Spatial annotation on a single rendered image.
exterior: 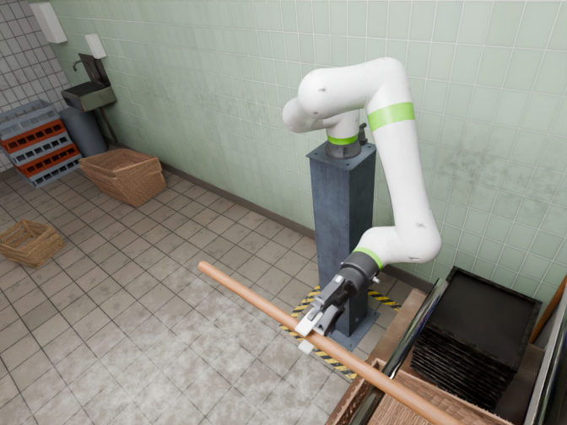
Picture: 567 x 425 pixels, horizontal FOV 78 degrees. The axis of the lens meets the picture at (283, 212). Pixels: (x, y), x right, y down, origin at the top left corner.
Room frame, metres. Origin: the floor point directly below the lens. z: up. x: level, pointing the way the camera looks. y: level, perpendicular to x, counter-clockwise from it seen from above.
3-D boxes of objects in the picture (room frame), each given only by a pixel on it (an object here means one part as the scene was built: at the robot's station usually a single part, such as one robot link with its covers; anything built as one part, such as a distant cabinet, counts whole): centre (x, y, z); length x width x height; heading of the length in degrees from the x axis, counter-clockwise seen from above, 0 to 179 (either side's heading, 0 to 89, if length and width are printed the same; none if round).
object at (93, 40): (3.67, 1.50, 1.28); 0.09 x 0.09 x 0.20; 45
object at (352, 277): (0.57, -0.13, 1.19); 0.09 x 0.07 x 0.08; 135
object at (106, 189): (3.10, 1.51, 0.14); 0.56 x 0.49 x 0.28; 51
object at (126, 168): (3.09, 1.50, 0.32); 0.56 x 0.49 x 0.28; 53
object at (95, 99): (3.83, 1.85, 0.69); 0.46 x 0.36 x 0.94; 45
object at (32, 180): (3.81, 2.62, 0.08); 0.60 x 0.40 x 0.15; 137
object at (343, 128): (1.25, -0.27, 1.36); 0.16 x 0.13 x 0.19; 95
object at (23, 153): (3.80, 2.63, 0.38); 0.60 x 0.40 x 0.15; 133
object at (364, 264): (0.62, -0.18, 1.19); 0.12 x 0.06 x 0.09; 45
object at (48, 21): (4.27, 2.11, 1.45); 0.28 x 0.11 x 0.36; 45
